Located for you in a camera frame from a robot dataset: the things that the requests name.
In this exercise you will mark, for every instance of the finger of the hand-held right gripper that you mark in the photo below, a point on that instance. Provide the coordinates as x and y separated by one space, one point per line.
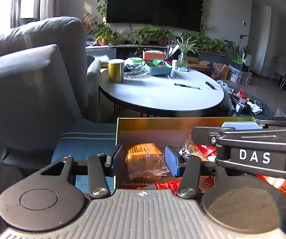
241 125
255 147

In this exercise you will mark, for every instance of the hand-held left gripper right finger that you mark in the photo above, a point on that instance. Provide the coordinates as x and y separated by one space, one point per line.
172 160

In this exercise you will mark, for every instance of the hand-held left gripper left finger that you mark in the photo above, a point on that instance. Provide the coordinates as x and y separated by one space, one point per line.
115 160

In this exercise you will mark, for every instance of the clear bread packet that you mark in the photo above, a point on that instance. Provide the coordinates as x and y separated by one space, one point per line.
145 164

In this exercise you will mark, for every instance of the green cardboard box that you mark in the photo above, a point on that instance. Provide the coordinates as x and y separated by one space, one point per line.
157 129

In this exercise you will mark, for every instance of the red yellow snack packet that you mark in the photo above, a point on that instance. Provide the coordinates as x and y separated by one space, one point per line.
277 186

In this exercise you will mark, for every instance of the red printed snack packet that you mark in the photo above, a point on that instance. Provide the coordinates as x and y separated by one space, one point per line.
165 185

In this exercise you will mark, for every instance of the red speckled snack packet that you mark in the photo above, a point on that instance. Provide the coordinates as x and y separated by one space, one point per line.
197 149

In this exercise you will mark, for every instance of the dark grey rug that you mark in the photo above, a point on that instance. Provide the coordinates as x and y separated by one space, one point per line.
267 109

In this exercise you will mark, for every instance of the black plastic bag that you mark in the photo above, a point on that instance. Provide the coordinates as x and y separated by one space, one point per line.
226 97

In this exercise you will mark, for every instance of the blue striped cushion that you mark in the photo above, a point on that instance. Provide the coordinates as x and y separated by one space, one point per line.
83 142

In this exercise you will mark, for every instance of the clear plastic storage box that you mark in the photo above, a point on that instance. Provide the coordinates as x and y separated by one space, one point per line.
240 76

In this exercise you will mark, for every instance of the black marker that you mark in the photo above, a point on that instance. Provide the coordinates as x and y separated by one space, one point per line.
209 85

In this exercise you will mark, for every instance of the black pen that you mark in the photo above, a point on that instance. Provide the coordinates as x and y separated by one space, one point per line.
186 86

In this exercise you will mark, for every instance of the white round table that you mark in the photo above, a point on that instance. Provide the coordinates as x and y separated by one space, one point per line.
157 92

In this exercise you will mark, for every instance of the large-leaf plant in white pot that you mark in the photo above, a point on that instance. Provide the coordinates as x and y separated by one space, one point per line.
242 52

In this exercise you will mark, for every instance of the open cardboard box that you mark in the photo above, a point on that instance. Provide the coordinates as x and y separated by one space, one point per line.
197 63

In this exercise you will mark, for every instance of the small blue packet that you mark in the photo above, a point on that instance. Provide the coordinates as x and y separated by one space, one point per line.
182 69

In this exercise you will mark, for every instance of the row of potted plants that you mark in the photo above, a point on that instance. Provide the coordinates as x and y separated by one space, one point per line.
207 43

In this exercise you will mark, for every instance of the yellow can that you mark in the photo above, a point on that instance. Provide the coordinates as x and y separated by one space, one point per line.
116 72

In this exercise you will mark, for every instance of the small white bottle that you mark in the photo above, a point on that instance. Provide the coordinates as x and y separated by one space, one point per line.
174 64

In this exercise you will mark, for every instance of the blue plastic tray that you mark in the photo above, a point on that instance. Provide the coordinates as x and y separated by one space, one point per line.
157 70

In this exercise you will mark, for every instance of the spider plant in glass vase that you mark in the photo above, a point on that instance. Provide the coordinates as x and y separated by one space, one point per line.
184 52

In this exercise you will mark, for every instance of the green lidded container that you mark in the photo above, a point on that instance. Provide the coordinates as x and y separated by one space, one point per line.
136 60

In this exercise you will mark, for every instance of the orange box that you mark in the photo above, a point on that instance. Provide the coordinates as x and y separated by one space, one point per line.
152 55

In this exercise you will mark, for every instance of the grey sofa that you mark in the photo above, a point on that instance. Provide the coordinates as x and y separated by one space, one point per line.
33 79

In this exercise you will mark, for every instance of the potted green plant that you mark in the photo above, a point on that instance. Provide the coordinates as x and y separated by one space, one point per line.
103 33
143 34
161 36

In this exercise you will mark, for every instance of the red leaf plant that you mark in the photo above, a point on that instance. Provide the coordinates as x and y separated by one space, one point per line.
89 22

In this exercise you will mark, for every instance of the black television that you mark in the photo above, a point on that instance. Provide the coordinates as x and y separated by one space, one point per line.
155 2

